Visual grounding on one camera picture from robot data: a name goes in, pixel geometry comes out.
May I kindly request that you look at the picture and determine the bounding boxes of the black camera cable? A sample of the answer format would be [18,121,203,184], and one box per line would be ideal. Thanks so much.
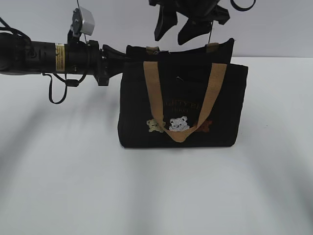
[42,70,89,104]

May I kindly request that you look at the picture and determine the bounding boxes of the black tote bag tan handles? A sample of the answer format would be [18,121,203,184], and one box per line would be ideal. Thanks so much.
[117,38,248,148]

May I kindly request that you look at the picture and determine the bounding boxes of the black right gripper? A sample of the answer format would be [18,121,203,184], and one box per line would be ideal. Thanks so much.
[149,0,230,45]

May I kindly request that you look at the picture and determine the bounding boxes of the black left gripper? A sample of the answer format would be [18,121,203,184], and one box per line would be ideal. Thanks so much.
[88,40,127,86]

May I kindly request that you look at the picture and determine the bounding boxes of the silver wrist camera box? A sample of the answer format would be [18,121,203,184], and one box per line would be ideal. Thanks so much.
[71,7,95,36]

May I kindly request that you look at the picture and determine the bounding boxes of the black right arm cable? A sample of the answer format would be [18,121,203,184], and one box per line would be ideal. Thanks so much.
[229,0,257,11]

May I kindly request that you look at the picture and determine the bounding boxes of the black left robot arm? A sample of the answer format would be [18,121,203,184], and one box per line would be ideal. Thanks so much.
[0,33,129,86]

